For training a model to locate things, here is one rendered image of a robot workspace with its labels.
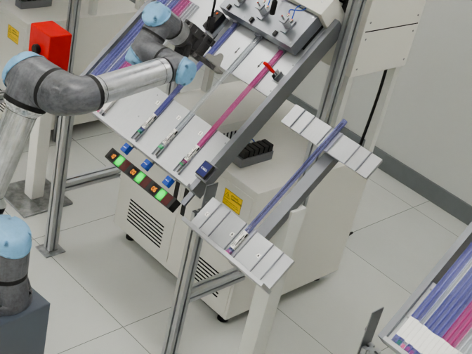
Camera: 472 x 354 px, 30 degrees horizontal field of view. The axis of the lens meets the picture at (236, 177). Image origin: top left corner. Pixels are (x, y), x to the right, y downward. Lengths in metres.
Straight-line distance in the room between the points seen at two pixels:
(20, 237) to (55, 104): 0.35
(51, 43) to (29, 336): 1.34
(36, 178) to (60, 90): 1.58
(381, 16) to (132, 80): 1.02
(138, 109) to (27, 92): 0.76
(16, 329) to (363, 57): 1.45
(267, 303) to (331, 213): 0.79
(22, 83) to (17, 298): 0.56
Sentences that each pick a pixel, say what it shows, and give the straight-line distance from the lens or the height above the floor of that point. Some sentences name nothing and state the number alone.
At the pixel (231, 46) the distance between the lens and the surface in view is 2.95.
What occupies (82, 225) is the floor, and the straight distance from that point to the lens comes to 3.73.
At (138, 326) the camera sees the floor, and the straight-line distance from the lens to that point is 3.27.
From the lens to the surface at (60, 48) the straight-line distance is 3.48.
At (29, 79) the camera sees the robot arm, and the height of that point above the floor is 1.13.
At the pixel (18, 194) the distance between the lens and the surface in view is 3.86.
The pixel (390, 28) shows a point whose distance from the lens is 3.10.
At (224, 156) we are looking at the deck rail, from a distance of 2.73.
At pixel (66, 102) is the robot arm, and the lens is 2.23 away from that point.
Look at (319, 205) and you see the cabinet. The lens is 3.30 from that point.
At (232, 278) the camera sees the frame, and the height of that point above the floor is 0.31.
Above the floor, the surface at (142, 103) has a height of 0.80.
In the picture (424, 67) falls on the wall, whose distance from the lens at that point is 4.46.
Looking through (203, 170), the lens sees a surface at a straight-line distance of 2.68.
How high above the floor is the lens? 2.12
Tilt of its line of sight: 30 degrees down
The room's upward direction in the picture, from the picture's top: 14 degrees clockwise
